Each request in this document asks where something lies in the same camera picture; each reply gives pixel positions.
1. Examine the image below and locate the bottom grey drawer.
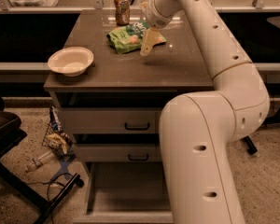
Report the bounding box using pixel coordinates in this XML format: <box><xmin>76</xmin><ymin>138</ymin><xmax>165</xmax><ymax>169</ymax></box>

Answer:
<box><xmin>73</xmin><ymin>162</ymin><xmax>174</xmax><ymax>224</ymax></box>

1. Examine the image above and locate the middle grey drawer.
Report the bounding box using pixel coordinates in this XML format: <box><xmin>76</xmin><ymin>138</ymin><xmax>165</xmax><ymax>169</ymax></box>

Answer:
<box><xmin>73</xmin><ymin>144</ymin><xmax>161</xmax><ymax>162</ymax></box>

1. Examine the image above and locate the white paper bowl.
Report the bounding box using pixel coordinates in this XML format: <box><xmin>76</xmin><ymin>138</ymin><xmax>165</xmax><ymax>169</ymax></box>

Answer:
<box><xmin>48</xmin><ymin>47</ymin><xmax>94</xmax><ymax>77</ymax></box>

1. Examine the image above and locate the black chair base left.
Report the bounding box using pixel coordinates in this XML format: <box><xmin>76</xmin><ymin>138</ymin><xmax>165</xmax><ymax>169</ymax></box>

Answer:
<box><xmin>0</xmin><ymin>97</ymin><xmax>85</xmax><ymax>224</ymax></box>

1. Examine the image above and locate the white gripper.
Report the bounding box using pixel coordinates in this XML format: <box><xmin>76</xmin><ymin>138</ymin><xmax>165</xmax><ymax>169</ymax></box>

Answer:
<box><xmin>140</xmin><ymin>0</ymin><xmax>169</xmax><ymax>56</ymax></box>

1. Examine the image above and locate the top grey drawer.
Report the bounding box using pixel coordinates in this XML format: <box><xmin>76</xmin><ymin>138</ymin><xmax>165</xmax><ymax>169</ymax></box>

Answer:
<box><xmin>58</xmin><ymin>108</ymin><xmax>161</xmax><ymax>134</ymax></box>

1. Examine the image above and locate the clear plastic bottle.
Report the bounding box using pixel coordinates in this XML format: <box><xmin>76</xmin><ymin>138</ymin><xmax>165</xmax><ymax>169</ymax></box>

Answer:
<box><xmin>25</xmin><ymin>150</ymin><xmax>55</xmax><ymax>172</ymax></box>

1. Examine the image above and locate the black cable on floor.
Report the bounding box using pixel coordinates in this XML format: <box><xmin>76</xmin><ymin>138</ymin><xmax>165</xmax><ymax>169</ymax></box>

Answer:
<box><xmin>24</xmin><ymin>172</ymin><xmax>75</xmax><ymax>224</ymax></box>

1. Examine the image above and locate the wire basket with snacks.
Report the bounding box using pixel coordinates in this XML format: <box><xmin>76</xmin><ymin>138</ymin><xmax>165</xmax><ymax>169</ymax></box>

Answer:
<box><xmin>45</xmin><ymin>106</ymin><xmax>74</xmax><ymax>157</ymax></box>

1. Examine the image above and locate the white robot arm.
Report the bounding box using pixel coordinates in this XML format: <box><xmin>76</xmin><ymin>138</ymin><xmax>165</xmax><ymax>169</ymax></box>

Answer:
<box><xmin>141</xmin><ymin>0</ymin><xmax>270</xmax><ymax>224</ymax></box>

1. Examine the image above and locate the black stand leg right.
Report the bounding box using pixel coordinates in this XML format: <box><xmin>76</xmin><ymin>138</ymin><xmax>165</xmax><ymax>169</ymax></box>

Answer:
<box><xmin>243</xmin><ymin>106</ymin><xmax>280</xmax><ymax>155</ymax></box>

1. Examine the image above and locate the green rice chip bag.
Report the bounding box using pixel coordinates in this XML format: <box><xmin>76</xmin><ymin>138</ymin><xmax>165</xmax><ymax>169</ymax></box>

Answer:
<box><xmin>107</xmin><ymin>21</ymin><xmax>166</xmax><ymax>54</ymax></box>

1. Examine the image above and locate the orange soda can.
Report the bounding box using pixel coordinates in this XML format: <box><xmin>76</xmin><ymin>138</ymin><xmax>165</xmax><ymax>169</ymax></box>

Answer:
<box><xmin>114</xmin><ymin>0</ymin><xmax>130</xmax><ymax>25</ymax></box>

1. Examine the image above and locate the grey drawer cabinet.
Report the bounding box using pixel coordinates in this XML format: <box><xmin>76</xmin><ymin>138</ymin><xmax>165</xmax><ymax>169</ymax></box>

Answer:
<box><xmin>43</xmin><ymin>9</ymin><xmax>215</xmax><ymax>224</ymax></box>

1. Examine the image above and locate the grey drawer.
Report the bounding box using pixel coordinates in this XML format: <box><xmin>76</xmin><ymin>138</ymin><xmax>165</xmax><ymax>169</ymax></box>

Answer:
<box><xmin>73</xmin><ymin>144</ymin><xmax>161</xmax><ymax>162</ymax></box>
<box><xmin>58</xmin><ymin>108</ymin><xmax>161</xmax><ymax>134</ymax></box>
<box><xmin>73</xmin><ymin>162</ymin><xmax>174</xmax><ymax>224</ymax></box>

